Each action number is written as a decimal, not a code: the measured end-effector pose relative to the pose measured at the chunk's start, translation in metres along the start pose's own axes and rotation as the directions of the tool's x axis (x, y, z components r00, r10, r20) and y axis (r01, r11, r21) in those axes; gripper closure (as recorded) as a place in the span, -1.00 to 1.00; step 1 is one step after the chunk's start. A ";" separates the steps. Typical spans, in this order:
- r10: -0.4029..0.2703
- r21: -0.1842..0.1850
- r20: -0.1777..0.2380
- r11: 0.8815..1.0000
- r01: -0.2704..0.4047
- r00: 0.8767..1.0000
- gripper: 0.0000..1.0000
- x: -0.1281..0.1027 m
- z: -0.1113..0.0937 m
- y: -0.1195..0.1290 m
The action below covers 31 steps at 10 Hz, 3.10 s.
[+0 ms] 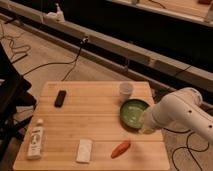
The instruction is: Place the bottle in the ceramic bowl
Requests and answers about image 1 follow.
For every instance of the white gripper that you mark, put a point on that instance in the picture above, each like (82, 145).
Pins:
(149, 124)

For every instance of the white plastic bottle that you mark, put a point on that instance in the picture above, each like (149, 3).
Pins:
(35, 144)

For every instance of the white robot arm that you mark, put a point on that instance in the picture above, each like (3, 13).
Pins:
(182, 106)

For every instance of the green ceramic bowl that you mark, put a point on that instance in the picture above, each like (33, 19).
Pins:
(130, 112)

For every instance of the orange carrot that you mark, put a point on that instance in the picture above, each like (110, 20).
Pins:
(120, 149)

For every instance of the white plastic cup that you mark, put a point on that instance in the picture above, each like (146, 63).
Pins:
(125, 91)

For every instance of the white folded cloth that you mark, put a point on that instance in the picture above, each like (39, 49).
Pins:
(84, 151)

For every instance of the black rectangular remote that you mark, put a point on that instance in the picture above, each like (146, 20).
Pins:
(60, 98)

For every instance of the black chair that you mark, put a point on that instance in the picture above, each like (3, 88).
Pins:
(13, 93)

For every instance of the white object on ledge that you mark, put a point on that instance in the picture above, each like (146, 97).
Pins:
(58, 15)

